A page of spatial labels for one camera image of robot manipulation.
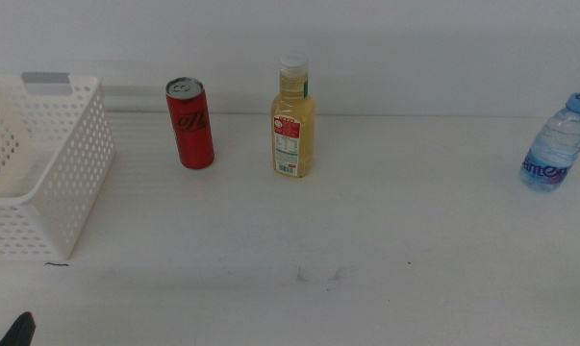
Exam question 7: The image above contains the red soda can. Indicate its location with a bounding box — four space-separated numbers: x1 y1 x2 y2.
164 76 216 170

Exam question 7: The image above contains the yellow juice bottle white cap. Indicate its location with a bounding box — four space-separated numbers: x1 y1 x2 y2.
270 52 316 179

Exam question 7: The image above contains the clear water bottle blue cap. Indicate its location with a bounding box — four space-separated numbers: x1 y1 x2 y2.
518 92 580 193

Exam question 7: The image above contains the white perforated plastic basket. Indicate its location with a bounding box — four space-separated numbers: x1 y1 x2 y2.
0 71 116 262

